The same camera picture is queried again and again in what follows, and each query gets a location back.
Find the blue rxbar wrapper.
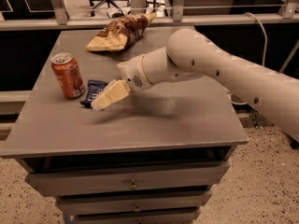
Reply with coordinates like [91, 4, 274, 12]
[80, 79, 107, 108]

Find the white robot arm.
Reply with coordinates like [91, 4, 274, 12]
[92, 28, 299, 141]

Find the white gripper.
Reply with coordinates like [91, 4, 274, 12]
[91, 55, 152, 111]

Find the black office chair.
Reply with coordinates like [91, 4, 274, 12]
[89, 0, 130, 17]

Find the grey metal railing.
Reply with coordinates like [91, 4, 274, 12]
[0, 13, 299, 31]

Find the grey drawer cabinet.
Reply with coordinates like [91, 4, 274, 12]
[0, 25, 249, 224]

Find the white cable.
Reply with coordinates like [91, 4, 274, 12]
[228, 11, 269, 106]

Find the red soda can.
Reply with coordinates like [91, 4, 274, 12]
[51, 52, 85, 99]

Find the brown chip bag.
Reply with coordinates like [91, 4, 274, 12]
[86, 12, 156, 52]

